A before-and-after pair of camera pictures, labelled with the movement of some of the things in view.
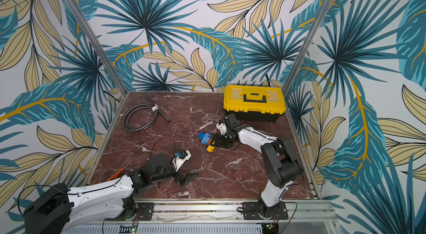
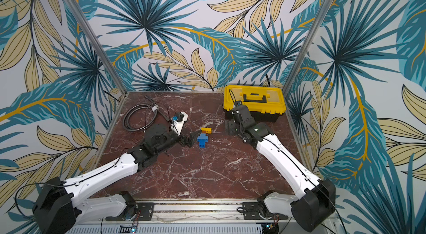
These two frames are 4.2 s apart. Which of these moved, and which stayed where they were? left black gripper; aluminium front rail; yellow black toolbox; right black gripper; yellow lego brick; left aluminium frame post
Moved: left black gripper; right black gripper; yellow lego brick
Stayed: left aluminium frame post; yellow black toolbox; aluminium front rail
